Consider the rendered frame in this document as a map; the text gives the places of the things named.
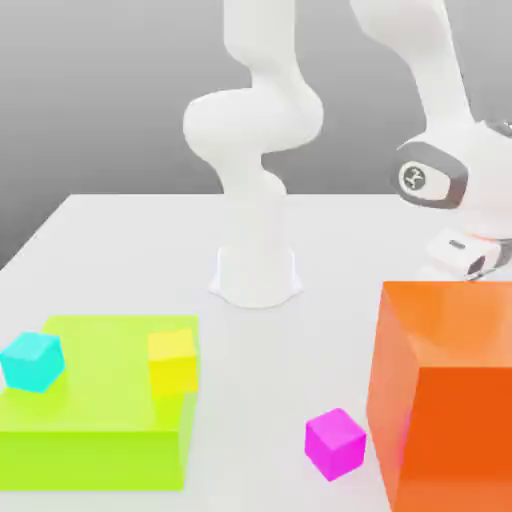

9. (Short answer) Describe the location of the small cyan cube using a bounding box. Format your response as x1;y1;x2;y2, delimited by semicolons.
0;330;66;395

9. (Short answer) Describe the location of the small magenta cube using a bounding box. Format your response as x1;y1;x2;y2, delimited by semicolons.
304;407;368;483

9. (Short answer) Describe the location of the large lime green box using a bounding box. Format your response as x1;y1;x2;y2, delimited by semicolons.
0;314;200;492

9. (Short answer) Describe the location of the small yellow cube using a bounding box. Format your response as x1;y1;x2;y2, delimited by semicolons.
147;328;200;398

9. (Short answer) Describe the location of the large orange box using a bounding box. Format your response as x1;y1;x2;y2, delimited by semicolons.
365;280;512;512

